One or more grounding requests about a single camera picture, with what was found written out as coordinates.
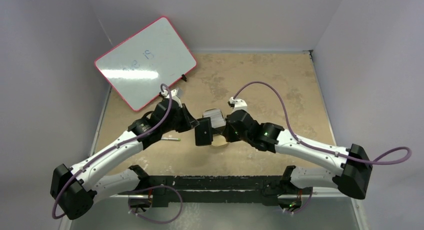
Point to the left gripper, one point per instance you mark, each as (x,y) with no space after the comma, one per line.
(189,122)

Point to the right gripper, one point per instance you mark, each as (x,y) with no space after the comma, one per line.
(228,123)

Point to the black leather card holder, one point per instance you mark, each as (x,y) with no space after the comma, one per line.
(203,133)

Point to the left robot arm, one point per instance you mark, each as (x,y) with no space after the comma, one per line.
(74,188)

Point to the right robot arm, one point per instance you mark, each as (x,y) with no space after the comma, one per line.
(345,169)

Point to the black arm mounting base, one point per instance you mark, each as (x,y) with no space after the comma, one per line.
(268,190)

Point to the stack of credit cards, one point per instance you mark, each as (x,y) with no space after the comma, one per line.
(216,117)

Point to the silver green-capped marker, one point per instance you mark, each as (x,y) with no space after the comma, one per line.
(170,139)

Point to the beige plastic tray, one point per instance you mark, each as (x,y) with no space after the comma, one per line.
(218,139)

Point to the pink framed whiteboard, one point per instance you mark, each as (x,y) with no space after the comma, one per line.
(136,67)

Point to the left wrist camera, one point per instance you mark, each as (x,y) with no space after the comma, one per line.
(174,94)

